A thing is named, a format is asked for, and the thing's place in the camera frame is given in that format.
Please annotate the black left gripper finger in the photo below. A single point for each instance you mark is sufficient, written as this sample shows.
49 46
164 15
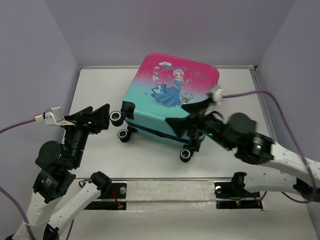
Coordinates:
97 119
80 116

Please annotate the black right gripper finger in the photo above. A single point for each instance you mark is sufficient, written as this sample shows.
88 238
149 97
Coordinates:
202 108
183 125

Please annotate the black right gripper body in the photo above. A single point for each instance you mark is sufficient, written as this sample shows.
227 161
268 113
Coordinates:
210 126

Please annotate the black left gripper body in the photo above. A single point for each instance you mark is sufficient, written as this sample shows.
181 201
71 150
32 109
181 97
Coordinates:
79 133

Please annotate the pink and teal suitcase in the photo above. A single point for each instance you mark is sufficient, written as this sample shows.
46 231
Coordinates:
161 86

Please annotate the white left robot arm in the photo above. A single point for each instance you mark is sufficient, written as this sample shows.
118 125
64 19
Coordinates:
56 161

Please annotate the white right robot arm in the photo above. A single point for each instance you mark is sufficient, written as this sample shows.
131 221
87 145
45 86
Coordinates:
298 175

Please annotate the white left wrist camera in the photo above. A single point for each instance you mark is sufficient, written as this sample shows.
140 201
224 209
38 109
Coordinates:
52 117

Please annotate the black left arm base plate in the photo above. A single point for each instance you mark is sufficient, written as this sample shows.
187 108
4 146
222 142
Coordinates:
114 200

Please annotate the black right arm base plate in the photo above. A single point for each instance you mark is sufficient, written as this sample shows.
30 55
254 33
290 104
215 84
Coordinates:
227 199

